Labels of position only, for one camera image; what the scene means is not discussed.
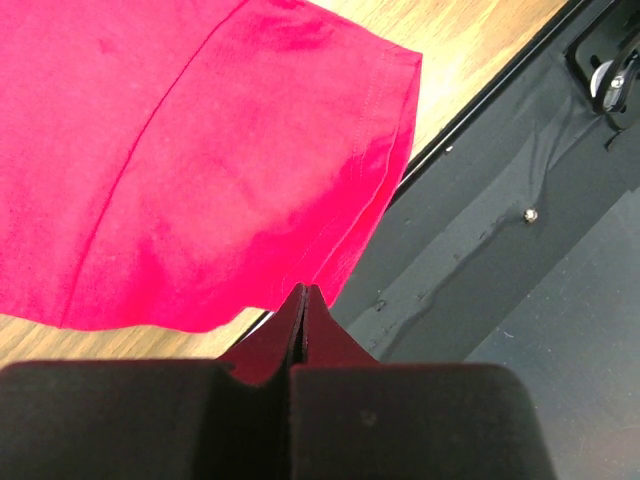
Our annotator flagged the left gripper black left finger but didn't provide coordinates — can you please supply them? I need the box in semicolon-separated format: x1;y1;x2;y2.
1;286;306;479

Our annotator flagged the crimson red t shirt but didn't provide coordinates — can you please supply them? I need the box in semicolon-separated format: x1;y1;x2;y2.
1;1;422;332

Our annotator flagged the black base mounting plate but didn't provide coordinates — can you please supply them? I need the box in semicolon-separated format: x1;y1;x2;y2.
330;1;639;479

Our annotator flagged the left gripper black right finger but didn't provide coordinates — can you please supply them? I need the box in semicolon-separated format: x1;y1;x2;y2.
289;287;555;479

